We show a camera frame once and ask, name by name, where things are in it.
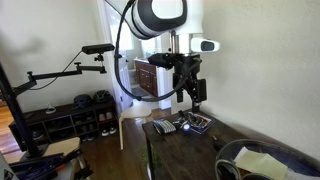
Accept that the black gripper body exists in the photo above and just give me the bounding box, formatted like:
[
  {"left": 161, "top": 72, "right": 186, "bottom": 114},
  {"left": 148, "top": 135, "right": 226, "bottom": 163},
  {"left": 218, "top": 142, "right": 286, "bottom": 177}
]
[{"left": 172, "top": 54, "right": 203, "bottom": 92}]

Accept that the black key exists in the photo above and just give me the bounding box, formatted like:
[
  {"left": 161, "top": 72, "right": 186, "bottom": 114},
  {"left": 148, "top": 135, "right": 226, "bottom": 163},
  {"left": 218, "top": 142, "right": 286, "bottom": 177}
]
[{"left": 211, "top": 134, "right": 228, "bottom": 151}]

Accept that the small square patterned tray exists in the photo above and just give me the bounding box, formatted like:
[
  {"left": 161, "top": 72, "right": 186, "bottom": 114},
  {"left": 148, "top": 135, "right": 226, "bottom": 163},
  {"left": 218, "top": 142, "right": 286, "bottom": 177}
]
[{"left": 181, "top": 112, "right": 216, "bottom": 136}]

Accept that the brown wooden cabinet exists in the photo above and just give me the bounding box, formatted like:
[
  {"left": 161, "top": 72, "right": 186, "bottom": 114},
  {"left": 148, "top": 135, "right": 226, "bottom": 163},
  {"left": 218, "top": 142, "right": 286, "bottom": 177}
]
[{"left": 133, "top": 58, "right": 160, "bottom": 98}]

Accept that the round beige wooden stool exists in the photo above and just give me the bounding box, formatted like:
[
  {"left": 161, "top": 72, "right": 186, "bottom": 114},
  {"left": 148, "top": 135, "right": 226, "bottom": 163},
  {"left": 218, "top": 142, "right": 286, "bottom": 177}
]
[{"left": 118, "top": 105, "right": 155, "bottom": 151}]

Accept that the dark wooden console table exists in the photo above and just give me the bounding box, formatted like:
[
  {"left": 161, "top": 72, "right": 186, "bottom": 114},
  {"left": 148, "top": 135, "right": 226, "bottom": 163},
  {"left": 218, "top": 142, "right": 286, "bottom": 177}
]
[{"left": 141, "top": 110, "right": 320, "bottom": 180}]

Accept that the white door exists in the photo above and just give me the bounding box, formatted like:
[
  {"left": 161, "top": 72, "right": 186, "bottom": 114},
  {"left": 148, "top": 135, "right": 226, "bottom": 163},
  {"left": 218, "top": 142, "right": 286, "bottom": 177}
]
[{"left": 97, "top": 0, "right": 135, "bottom": 115}]

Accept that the grey black bicycle helmet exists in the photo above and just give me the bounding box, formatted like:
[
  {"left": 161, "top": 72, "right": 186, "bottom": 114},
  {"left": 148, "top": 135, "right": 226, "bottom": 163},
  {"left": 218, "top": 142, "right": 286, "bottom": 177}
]
[{"left": 92, "top": 89, "right": 114, "bottom": 105}]

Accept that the yellow paper pad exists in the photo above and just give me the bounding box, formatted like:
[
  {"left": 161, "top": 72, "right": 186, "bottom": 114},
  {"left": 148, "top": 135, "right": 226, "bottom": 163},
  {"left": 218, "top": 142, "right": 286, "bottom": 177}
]
[{"left": 233, "top": 146, "right": 290, "bottom": 180}]

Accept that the round dark blue plate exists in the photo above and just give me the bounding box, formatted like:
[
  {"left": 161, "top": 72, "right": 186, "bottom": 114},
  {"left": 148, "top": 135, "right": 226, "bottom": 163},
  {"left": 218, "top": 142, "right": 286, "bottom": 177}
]
[{"left": 214, "top": 138, "right": 320, "bottom": 180}]

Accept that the dark wooden shoe shelf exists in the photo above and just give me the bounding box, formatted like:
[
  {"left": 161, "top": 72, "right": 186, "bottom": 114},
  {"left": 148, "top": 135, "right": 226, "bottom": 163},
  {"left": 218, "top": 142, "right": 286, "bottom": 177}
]
[{"left": 8, "top": 100, "right": 120, "bottom": 152}]

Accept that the light wooden stool with clamps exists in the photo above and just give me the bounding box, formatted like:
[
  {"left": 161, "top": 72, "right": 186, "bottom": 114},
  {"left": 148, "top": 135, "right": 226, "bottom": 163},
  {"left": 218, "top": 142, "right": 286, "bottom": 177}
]
[{"left": 2, "top": 136, "right": 95, "bottom": 180}]

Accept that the small white shelf object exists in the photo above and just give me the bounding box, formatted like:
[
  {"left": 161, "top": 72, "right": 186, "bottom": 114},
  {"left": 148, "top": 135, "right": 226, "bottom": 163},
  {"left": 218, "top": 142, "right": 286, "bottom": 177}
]
[{"left": 45, "top": 102, "right": 57, "bottom": 116}]

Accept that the black stand pole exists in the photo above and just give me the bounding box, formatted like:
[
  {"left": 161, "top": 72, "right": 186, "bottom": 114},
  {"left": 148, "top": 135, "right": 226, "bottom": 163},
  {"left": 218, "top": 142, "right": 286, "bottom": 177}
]
[{"left": 0, "top": 62, "right": 49, "bottom": 159}]

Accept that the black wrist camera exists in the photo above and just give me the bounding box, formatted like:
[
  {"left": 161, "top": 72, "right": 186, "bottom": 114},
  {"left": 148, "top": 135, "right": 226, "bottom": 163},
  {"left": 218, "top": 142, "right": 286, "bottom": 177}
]
[{"left": 147, "top": 52, "right": 178, "bottom": 70}]

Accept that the black robot cable hose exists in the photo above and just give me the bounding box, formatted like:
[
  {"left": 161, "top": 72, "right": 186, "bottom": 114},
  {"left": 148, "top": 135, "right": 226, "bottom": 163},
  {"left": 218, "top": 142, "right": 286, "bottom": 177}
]
[{"left": 114, "top": 0, "right": 203, "bottom": 103}]

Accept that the black stereo camera bar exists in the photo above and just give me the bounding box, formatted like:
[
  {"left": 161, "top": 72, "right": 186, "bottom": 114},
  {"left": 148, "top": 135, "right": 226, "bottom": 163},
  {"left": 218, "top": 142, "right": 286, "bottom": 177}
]
[{"left": 81, "top": 43, "right": 116, "bottom": 56}]

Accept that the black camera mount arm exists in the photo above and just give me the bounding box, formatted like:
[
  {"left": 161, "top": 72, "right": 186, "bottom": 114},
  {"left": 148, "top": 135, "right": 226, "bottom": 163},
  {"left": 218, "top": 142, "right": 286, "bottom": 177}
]
[{"left": 12, "top": 53, "right": 108, "bottom": 96}]

